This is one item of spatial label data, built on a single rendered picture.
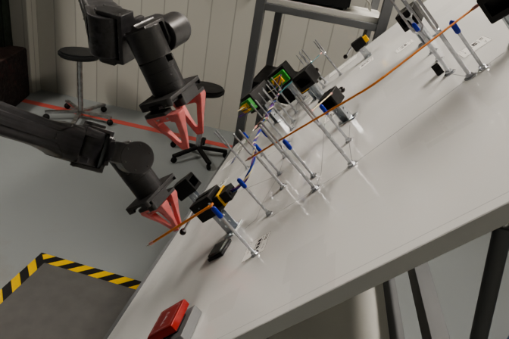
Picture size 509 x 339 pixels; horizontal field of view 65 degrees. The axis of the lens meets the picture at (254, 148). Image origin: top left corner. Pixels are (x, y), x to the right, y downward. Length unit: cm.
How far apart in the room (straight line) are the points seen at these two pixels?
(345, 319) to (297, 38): 295
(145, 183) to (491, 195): 59
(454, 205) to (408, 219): 5
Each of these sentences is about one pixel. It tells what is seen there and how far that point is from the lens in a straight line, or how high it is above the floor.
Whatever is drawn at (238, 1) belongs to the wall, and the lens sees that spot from 379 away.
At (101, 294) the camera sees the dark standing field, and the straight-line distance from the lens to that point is 221.
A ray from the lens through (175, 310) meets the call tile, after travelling 60.
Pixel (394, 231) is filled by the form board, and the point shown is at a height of 134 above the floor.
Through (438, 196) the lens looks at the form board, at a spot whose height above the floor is 138.
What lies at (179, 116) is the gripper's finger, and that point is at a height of 133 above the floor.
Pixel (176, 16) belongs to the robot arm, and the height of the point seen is 146.
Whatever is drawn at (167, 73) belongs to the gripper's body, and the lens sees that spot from 66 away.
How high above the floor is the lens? 157
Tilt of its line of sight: 24 degrees down
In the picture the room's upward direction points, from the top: 10 degrees clockwise
